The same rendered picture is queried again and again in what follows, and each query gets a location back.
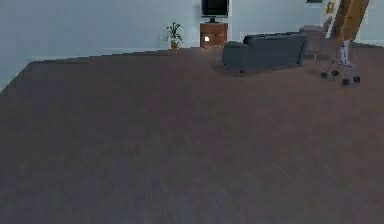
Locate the dark grey sofa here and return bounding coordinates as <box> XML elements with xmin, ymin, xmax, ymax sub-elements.
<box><xmin>221</xmin><ymin>31</ymin><xmax>309</xmax><ymax>73</ymax></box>

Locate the brown wooden television stand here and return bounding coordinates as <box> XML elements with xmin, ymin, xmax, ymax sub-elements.
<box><xmin>199</xmin><ymin>22</ymin><xmax>229</xmax><ymax>49</ymax></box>

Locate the black television set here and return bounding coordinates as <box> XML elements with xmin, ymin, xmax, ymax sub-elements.
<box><xmin>200</xmin><ymin>0</ymin><xmax>230</xmax><ymax>24</ymax></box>

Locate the grey armchair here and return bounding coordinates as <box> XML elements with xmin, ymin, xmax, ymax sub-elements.
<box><xmin>298</xmin><ymin>16</ymin><xmax>333</xmax><ymax>61</ymax></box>

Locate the green house plant in pot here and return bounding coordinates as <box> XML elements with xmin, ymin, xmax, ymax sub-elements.
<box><xmin>165</xmin><ymin>21</ymin><xmax>185</xmax><ymax>52</ymax></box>

